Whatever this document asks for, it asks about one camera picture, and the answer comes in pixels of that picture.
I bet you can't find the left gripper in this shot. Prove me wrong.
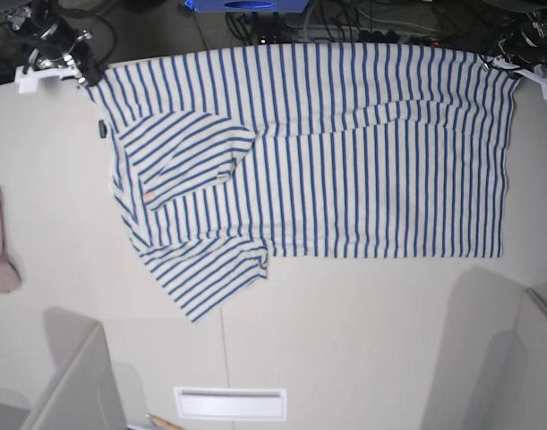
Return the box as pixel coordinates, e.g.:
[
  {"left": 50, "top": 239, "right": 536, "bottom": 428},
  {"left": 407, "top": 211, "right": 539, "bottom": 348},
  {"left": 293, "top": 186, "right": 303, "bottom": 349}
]
[{"left": 478, "top": 22, "right": 547, "bottom": 71}]

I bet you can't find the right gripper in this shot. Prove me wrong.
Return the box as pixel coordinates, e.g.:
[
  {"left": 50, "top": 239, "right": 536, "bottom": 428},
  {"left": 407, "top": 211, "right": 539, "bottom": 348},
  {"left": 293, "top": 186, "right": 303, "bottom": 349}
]
[{"left": 30, "top": 20, "right": 104, "bottom": 87}]

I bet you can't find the blue white striped T-shirt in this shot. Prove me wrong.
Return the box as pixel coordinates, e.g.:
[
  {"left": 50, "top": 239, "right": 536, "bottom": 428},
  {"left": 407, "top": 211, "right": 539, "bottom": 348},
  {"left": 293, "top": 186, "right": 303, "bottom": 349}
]
[{"left": 88, "top": 43, "right": 516, "bottom": 322}]

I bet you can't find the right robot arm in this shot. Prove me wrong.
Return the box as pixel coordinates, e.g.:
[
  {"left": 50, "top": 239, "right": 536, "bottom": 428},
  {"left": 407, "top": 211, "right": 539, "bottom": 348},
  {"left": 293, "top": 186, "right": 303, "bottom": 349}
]
[{"left": 5, "top": 1, "right": 104, "bottom": 87}]

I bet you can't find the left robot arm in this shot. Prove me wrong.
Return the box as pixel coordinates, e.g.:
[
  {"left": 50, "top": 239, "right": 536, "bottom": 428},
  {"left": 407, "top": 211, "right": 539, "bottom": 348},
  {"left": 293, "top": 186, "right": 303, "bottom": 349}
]
[{"left": 484, "top": 0, "right": 547, "bottom": 72}]

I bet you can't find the blue box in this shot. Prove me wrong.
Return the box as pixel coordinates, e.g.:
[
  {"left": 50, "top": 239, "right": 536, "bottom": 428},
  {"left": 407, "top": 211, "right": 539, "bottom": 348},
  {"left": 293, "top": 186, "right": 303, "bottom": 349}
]
[{"left": 184, "top": 0, "right": 310, "bottom": 13}]

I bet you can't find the grey bin right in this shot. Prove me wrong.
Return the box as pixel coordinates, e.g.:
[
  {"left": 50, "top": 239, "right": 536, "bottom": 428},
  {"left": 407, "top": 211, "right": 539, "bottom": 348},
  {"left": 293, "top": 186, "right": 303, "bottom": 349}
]
[{"left": 420, "top": 268, "right": 547, "bottom": 429}]

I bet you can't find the grey bin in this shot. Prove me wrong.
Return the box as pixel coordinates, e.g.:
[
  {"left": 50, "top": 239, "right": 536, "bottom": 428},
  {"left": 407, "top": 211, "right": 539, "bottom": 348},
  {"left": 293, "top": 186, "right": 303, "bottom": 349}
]
[
  {"left": 0, "top": 307, "right": 127, "bottom": 429},
  {"left": 420, "top": 268, "right": 547, "bottom": 429}
]

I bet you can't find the grey bin left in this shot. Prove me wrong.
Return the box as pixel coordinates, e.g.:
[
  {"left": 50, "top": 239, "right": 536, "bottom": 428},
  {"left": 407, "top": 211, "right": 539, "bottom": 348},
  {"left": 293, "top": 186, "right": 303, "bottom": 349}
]
[{"left": 0, "top": 307, "right": 127, "bottom": 429}]

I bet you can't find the white rectangular tray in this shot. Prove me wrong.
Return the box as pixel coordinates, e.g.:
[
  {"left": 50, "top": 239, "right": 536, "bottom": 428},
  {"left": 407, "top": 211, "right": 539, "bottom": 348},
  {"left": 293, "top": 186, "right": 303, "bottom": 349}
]
[{"left": 174, "top": 387, "right": 287, "bottom": 421}]

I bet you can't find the wooden pencil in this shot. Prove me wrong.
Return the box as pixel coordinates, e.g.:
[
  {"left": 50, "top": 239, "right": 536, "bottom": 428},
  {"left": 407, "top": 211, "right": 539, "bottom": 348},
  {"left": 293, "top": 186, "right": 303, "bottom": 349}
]
[{"left": 147, "top": 414, "right": 183, "bottom": 430}]

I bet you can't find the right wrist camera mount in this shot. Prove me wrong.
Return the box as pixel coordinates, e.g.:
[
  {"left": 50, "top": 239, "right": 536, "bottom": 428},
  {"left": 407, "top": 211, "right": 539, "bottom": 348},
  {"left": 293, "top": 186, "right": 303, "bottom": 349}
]
[{"left": 14, "top": 66, "right": 77, "bottom": 94}]

